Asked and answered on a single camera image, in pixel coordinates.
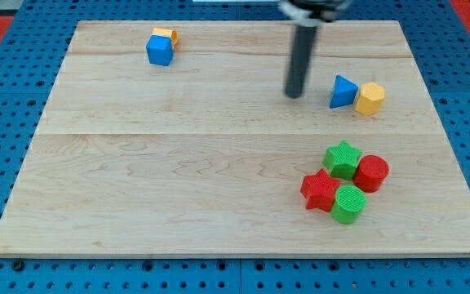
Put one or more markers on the red cylinder block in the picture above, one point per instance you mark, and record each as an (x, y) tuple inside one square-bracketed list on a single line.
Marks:
[(371, 172)]

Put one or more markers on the yellow heart block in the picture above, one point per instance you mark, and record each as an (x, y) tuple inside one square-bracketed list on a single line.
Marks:
[(170, 33)]

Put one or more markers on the yellow hexagon block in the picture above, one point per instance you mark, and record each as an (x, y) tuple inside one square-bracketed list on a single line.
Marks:
[(370, 98)]

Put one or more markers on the blue cube block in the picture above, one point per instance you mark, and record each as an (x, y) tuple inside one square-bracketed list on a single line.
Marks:
[(159, 50)]

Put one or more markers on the green star block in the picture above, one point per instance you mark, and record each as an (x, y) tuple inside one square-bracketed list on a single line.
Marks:
[(341, 160)]

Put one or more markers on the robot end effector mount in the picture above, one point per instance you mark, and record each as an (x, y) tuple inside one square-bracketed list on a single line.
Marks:
[(313, 12)]

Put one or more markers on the blue triangle block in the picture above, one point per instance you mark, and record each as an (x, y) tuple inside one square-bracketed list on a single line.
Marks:
[(344, 92)]

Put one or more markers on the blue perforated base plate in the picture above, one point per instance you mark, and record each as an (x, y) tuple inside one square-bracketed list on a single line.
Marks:
[(32, 47)]

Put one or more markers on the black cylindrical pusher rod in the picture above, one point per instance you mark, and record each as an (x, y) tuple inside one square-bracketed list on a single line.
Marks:
[(300, 56)]

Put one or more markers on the wooden board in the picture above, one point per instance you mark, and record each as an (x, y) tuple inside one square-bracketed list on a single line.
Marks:
[(204, 158)]

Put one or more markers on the red star block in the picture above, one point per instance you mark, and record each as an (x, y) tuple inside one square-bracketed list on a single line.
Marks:
[(319, 190)]

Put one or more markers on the green cylinder block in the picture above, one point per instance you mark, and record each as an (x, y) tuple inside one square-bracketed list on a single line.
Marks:
[(349, 202)]

